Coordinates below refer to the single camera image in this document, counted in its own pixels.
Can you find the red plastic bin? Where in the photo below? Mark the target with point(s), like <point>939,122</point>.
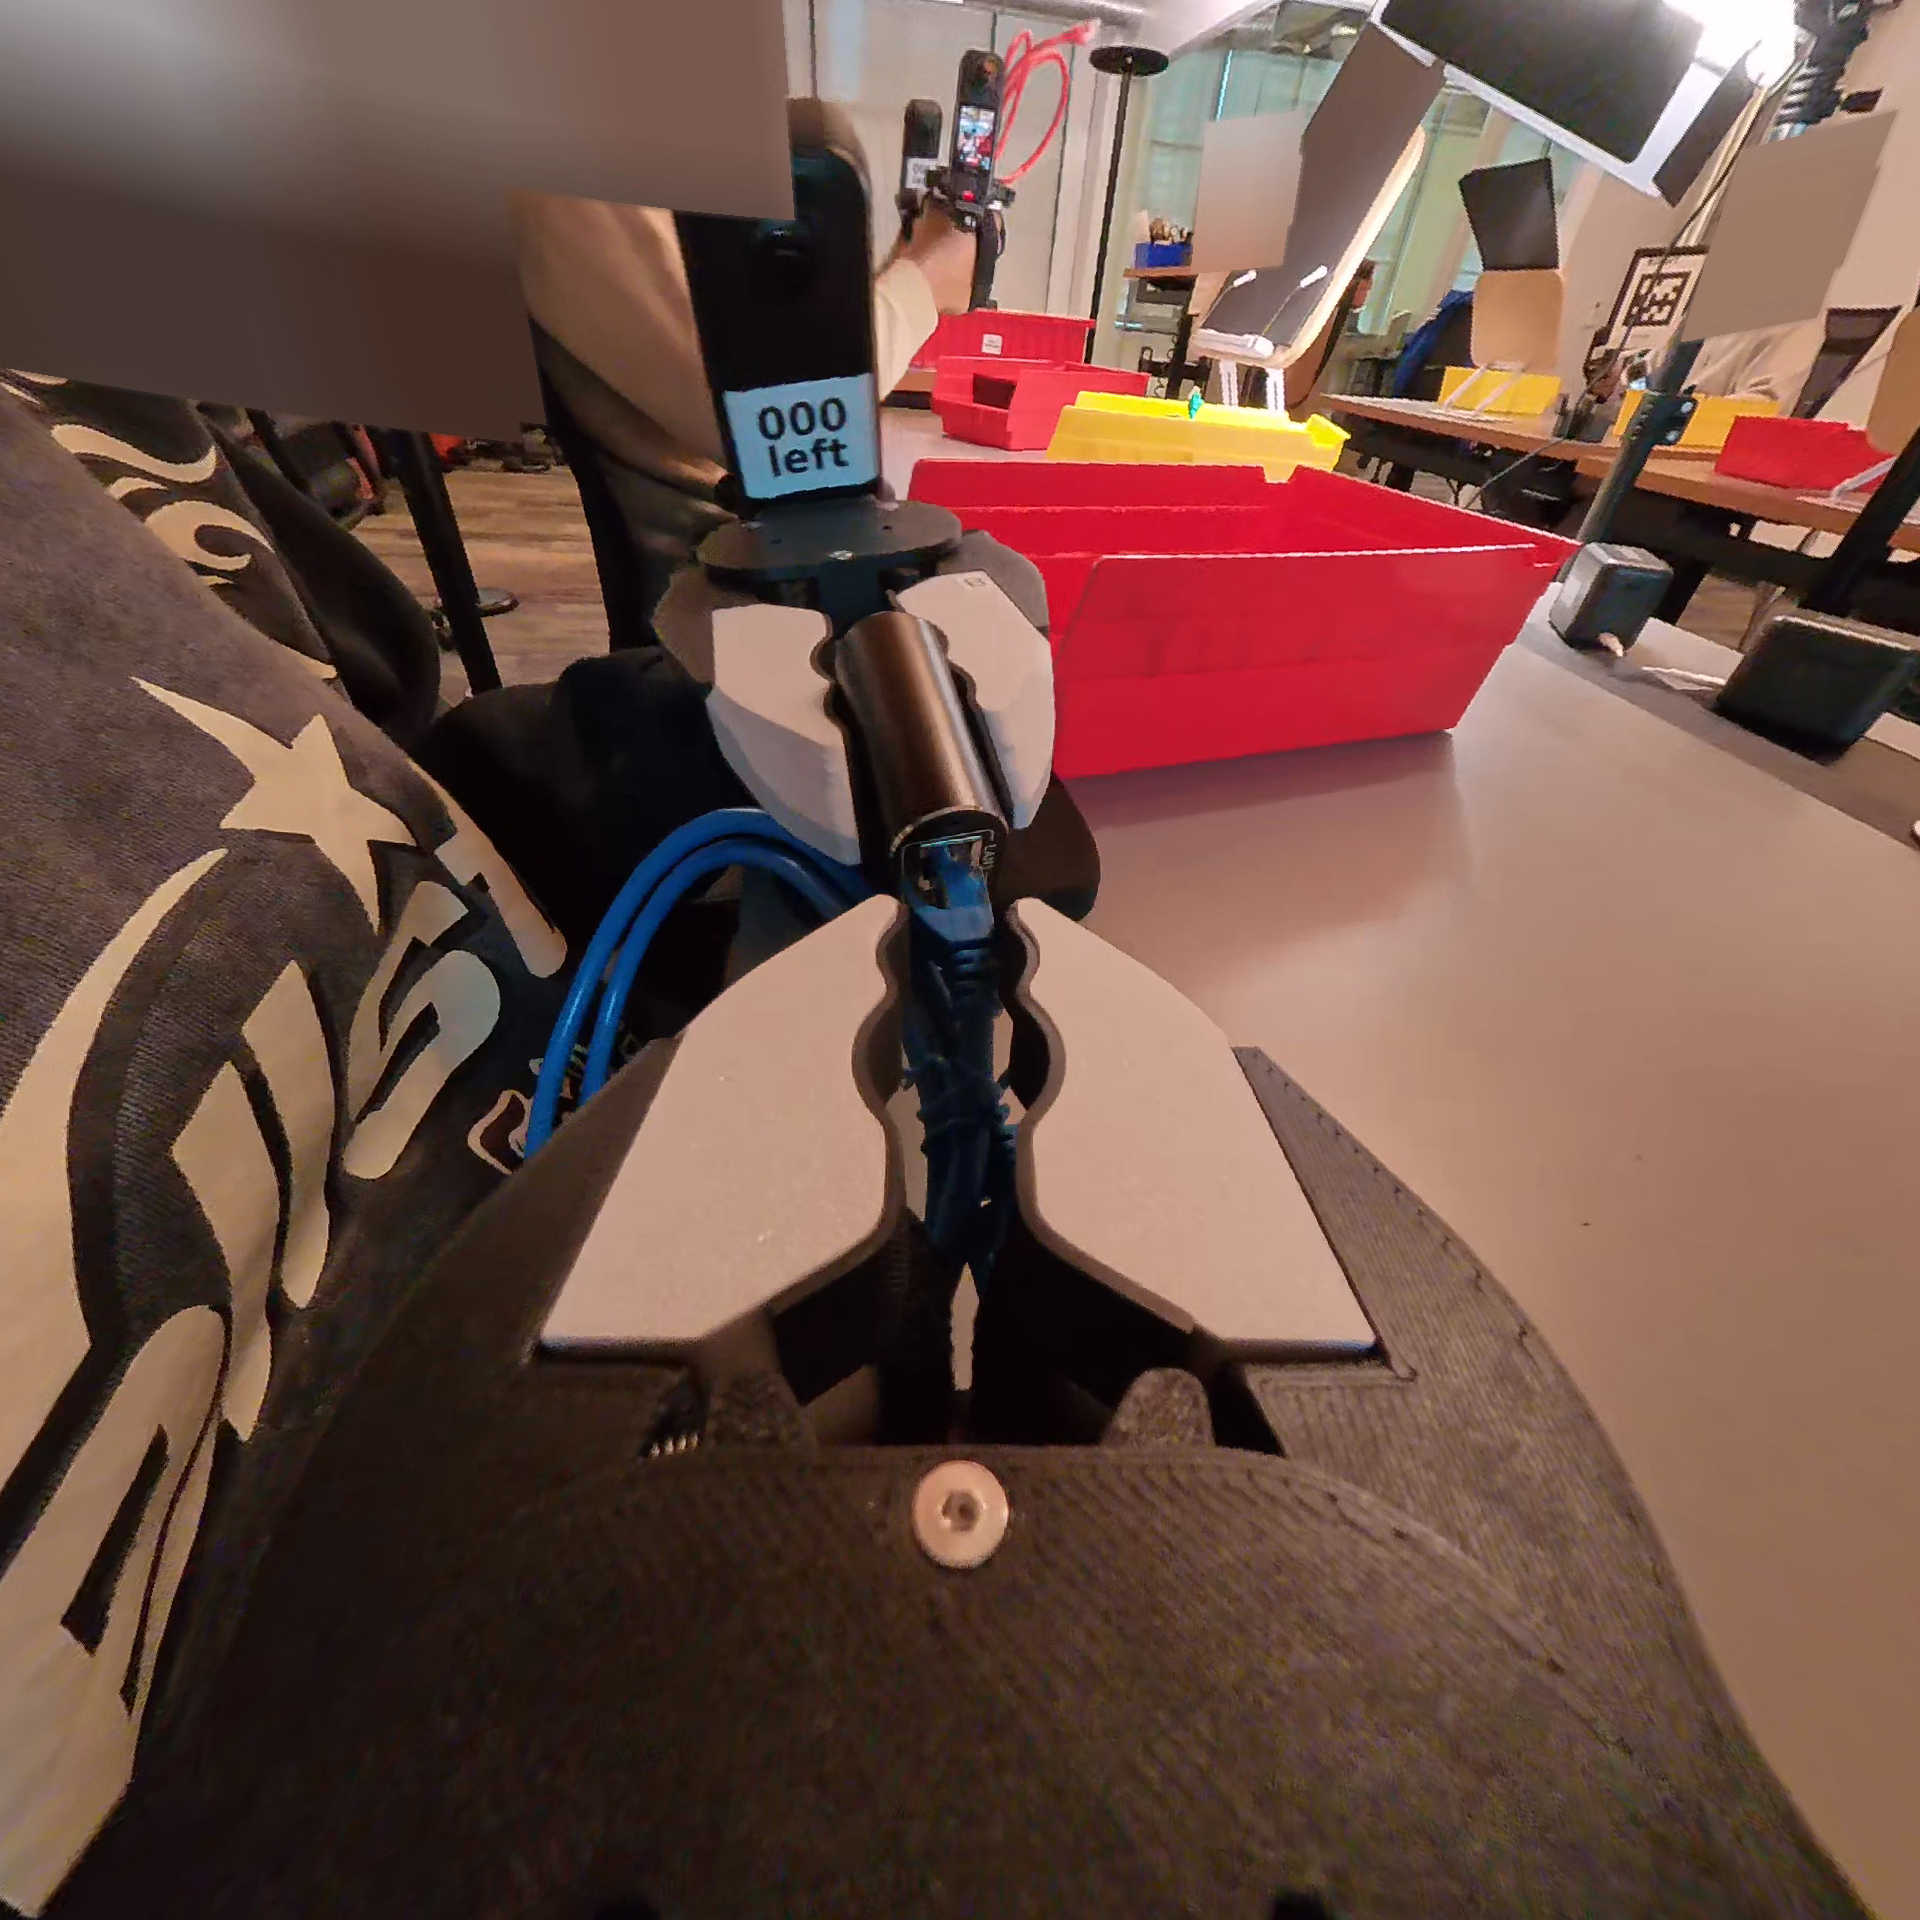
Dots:
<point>1800,452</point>
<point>1020,333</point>
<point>1036,412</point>
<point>1276,662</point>

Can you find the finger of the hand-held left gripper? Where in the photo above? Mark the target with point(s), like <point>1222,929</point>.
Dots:
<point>1012,692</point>
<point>764,705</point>

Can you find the LED light panel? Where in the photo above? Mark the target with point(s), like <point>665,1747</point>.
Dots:
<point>1703,135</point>
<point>1546,60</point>

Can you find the black clamp box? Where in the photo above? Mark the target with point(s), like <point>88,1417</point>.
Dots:
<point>1604,593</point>
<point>1816,683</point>

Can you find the yellow plastic bin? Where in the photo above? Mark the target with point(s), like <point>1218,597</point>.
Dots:
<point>1694,423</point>
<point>1171,442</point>
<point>1499,394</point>

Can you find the person's printed dark sweatshirt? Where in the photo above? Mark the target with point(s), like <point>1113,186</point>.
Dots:
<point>182,901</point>

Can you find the light stand pole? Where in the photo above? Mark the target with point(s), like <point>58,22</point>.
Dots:
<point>1658,422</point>

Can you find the another person's forearm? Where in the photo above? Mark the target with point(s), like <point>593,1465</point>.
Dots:
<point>906,339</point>

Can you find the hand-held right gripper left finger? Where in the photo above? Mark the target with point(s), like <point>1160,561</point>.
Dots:
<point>704,1172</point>

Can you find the wooden desk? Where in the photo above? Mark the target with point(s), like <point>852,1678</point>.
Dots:
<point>1634,469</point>

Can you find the black ethernet splitter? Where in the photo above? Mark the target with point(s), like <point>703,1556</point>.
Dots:
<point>914,735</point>

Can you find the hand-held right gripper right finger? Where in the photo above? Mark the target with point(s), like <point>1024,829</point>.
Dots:
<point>1184,1172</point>

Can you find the black disc-top floor stand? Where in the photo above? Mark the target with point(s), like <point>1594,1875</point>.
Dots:
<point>1129,60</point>

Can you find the black pole with round disc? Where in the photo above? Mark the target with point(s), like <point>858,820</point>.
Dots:
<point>1852,524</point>

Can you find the fiducial marker sign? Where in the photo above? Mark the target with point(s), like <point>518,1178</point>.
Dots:
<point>1658,293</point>

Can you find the wooden poster board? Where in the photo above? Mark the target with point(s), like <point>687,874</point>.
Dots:
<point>1358,150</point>

